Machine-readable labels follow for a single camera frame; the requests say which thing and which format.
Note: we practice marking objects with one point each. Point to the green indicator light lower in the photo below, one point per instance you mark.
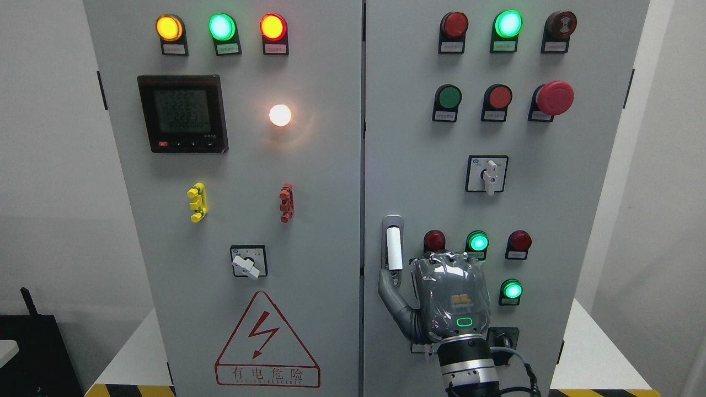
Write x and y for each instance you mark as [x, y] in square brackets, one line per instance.
[510, 292]

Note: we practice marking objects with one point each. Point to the white selector switch left door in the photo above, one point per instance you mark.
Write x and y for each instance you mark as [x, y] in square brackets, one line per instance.
[249, 261]

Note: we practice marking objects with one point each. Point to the green push button upper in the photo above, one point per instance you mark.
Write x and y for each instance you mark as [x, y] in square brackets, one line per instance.
[446, 103]

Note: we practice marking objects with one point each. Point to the black box at left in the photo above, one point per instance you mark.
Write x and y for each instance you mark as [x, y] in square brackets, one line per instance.
[42, 366]

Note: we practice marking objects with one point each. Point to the grey cabinet door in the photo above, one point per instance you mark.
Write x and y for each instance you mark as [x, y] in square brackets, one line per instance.
[417, 168]
[314, 259]

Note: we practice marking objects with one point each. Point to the white selector switch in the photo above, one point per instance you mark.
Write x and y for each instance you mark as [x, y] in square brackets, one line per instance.
[486, 173]
[427, 351]

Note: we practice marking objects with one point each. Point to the red indicator light top right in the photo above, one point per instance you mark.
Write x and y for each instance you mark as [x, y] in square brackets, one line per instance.
[452, 33]

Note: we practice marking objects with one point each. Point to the red indicator light top left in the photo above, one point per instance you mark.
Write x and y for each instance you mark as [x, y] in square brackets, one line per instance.
[274, 31]

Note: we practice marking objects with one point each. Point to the red indicator light middle right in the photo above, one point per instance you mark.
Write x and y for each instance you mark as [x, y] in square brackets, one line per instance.
[518, 245]

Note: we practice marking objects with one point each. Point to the red indicator light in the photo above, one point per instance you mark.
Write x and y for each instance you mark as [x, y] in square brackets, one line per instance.
[452, 33]
[434, 241]
[518, 245]
[274, 31]

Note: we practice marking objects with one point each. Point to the white selector switch lower right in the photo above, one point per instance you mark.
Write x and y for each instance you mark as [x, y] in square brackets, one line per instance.
[427, 351]

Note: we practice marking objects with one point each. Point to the red push button upper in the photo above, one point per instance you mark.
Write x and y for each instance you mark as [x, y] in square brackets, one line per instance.
[497, 99]

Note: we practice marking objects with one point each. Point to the green indicator light top left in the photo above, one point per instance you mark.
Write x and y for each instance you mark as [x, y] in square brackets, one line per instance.
[225, 34]

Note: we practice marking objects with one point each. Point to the white glowing indicator light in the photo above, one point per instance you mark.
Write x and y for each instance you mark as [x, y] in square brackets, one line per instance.
[280, 115]

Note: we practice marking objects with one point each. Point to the silver door handle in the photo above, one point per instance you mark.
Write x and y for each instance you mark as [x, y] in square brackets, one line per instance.
[392, 246]

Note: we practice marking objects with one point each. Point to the yellow terminal block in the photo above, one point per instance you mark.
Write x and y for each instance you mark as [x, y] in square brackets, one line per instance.
[198, 203]

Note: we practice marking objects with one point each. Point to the red terminal block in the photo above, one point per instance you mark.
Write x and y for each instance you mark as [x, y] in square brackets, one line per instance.
[286, 205]

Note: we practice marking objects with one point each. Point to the black rotary selector switch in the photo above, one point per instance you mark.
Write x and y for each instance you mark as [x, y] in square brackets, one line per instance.
[502, 337]

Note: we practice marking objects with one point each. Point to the red electric warning sticker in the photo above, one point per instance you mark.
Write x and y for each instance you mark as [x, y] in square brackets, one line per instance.
[264, 350]

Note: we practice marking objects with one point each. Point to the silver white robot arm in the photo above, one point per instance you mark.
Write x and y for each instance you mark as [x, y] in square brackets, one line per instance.
[467, 366]

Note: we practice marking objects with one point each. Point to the red indicator light middle left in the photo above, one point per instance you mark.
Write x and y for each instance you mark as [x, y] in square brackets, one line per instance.
[434, 241]

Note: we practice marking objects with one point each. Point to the dark red buzzer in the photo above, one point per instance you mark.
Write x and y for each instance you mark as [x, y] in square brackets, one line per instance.
[558, 28]

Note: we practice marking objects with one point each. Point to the green indicator light middle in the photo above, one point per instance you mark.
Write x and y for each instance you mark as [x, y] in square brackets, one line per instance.
[477, 244]

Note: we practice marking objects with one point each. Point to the red emergency stop button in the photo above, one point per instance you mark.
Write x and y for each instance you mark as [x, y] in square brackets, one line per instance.
[549, 100]

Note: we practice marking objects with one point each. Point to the yellow indicator light top left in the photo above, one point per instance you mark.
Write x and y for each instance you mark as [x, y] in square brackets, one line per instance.
[172, 33]

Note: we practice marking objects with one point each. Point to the white selector switch upper right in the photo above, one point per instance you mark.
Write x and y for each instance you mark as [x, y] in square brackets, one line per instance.
[486, 173]

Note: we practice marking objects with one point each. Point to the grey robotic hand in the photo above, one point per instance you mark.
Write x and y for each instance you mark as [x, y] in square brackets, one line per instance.
[453, 296]

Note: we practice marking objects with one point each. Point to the black digital power meter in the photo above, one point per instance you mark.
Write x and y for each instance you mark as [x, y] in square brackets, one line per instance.
[184, 114]

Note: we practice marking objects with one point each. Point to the green indicator light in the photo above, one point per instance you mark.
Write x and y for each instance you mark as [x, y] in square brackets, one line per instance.
[510, 292]
[477, 244]
[506, 28]
[225, 34]

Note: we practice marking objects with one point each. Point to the green indicator light top right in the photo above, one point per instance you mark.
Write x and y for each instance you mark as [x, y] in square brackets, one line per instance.
[506, 28]

